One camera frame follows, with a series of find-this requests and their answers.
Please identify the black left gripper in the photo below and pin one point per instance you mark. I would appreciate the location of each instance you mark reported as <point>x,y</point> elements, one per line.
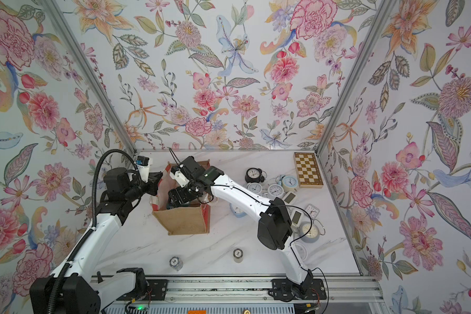
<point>153,182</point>

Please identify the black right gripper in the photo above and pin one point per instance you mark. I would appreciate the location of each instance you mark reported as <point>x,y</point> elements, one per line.
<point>175,195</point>

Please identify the white round alarm clock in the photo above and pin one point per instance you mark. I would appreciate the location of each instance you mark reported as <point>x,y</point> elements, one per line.
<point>255,188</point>

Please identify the black twin bell alarm clock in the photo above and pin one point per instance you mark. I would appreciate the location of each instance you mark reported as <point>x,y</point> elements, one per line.
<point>254,175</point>

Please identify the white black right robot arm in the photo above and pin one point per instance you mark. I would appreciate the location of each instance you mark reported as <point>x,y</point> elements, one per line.
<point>274,223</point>

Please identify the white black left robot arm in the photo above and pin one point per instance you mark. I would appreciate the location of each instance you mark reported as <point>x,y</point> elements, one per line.
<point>68,289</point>

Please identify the small silver cylinder clock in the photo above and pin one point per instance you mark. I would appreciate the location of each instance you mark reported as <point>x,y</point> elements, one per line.
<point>176,263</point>

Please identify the silver round alarm clock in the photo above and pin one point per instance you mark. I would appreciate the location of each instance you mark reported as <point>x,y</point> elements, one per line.
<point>275,191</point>

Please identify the white tilted digital clock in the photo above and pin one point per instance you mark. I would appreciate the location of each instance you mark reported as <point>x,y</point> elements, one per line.
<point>290,198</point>

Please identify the light blue twin bell clock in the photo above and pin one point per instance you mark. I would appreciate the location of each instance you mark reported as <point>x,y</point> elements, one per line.
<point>289,183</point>

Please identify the small white digital clock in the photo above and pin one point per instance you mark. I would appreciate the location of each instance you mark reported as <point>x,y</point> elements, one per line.
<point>296,220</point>

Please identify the pink round alarm clock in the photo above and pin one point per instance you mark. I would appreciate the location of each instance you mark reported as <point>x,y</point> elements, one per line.
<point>302,251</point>

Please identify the small white square clock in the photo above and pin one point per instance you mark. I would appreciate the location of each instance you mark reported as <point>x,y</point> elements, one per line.
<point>312,211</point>

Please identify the wooden chess board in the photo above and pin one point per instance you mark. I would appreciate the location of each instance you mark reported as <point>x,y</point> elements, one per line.
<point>308,170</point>

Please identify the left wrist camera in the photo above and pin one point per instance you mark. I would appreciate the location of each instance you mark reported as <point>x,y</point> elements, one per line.
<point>143,166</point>

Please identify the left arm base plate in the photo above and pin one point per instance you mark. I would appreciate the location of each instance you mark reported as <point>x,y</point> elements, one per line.
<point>153,290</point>

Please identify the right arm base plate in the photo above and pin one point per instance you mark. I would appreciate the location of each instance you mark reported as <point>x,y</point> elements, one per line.
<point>287,291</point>

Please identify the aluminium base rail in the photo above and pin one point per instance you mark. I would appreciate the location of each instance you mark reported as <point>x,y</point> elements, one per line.
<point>260,289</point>

